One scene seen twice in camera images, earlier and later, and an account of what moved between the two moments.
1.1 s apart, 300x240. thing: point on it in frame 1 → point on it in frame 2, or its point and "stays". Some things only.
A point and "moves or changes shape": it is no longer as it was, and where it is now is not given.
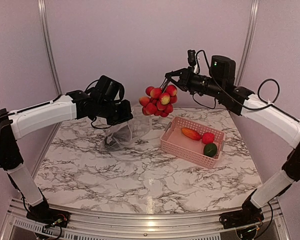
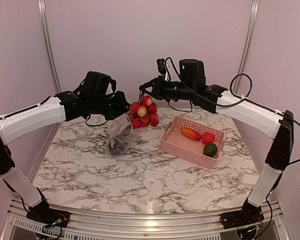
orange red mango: [190, 133] stays
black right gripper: [186, 74] → [157, 92]
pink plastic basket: [173, 140] stays
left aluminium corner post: [47, 36] stays
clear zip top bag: [124, 135] moves or changes shape
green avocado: [210, 149] stays
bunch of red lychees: [159, 101] moves or changes shape
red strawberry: [207, 138] stays
